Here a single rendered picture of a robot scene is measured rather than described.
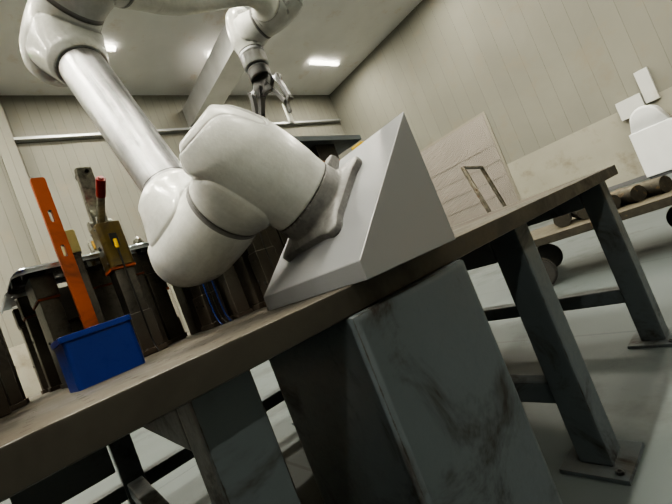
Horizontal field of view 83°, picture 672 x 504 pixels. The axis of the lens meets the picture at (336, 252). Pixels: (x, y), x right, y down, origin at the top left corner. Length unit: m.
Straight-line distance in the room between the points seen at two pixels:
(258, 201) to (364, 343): 0.29
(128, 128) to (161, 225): 0.24
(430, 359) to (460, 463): 0.16
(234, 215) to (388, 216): 0.26
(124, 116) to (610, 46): 10.71
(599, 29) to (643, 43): 0.93
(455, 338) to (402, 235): 0.20
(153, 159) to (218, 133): 0.25
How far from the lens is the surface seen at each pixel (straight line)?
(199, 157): 0.65
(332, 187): 0.67
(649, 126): 10.02
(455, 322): 0.69
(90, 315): 1.09
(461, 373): 0.69
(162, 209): 0.77
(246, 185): 0.63
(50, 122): 11.44
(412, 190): 0.65
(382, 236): 0.57
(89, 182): 1.19
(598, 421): 1.24
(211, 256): 0.74
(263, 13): 1.40
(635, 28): 11.08
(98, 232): 1.11
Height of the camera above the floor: 0.73
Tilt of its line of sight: 2 degrees up
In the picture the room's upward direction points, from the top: 22 degrees counter-clockwise
